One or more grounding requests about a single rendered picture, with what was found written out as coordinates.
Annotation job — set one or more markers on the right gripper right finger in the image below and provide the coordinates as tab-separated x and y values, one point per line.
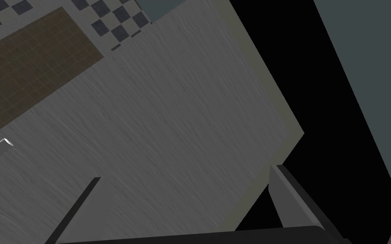
294	206

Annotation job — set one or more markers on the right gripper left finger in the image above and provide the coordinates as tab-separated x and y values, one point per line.
75	220

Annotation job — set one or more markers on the brown grid rug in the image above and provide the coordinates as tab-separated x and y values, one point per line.
29	64

